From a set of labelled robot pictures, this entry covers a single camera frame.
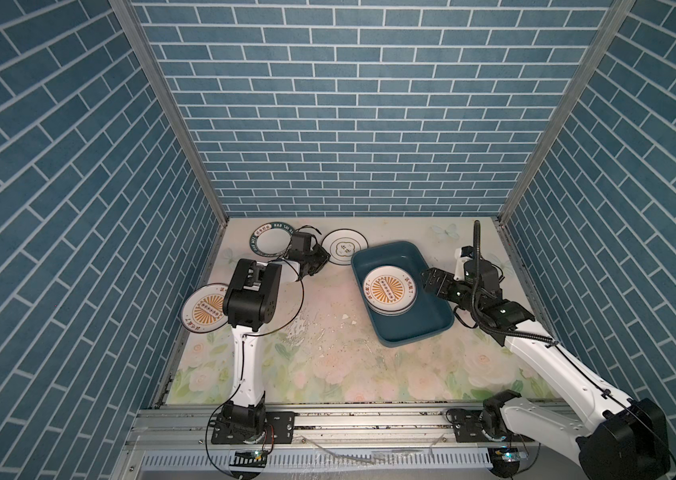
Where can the white clover plate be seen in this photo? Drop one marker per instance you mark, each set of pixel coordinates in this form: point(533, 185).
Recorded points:
point(343, 244)

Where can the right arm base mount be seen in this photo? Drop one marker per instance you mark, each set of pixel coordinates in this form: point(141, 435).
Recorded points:
point(478, 426)

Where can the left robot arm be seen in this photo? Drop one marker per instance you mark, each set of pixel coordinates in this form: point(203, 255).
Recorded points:
point(250, 305)

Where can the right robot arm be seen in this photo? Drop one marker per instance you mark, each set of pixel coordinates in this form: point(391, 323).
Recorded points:
point(612, 436)

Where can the aluminium rail frame front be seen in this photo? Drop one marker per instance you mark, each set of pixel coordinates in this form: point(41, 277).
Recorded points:
point(327, 439)

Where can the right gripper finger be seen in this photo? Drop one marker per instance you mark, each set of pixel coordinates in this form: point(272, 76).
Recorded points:
point(433, 289)
point(432, 275)

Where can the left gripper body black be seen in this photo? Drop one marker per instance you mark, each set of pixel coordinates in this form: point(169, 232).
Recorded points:
point(313, 259)

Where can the orange sunburst plate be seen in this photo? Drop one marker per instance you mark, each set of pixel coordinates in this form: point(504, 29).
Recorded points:
point(389, 290)
point(202, 312)

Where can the green rim plate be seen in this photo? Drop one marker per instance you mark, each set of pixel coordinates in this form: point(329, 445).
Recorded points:
point(271, 239)

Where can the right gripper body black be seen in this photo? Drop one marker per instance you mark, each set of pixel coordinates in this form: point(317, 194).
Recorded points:
point(454, 291)

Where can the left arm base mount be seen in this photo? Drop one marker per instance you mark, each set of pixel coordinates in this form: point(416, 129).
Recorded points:
point(236, 429)

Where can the teal plastic bin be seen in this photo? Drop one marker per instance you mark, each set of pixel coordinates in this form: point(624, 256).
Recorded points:
point(429, 315)

